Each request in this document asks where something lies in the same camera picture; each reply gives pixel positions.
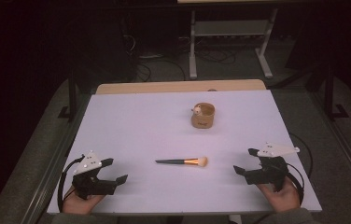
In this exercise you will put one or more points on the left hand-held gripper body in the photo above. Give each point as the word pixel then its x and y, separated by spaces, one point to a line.
pixel 86 183

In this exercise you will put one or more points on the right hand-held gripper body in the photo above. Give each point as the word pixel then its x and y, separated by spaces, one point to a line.
pixel 271 171

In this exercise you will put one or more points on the brown cup with animal figure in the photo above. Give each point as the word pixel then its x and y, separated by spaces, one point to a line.
pixel 202 119

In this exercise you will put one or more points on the black makeup brush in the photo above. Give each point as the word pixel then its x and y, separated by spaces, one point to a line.
pixel 179 161

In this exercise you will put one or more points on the person's left hand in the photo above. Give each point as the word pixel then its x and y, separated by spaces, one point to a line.
pixel 77 205

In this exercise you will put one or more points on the person's right hand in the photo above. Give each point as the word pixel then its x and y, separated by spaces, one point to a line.
pixel 282 199

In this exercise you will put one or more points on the black metal stand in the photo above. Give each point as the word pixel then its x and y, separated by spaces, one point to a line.
pixel 329 99
pixel 72 99

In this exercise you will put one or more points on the wooden table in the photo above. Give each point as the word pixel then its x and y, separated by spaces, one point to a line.
pixel 179 86

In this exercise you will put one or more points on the white metal stand frame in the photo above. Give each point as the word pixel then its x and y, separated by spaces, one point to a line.
pixel 229 28

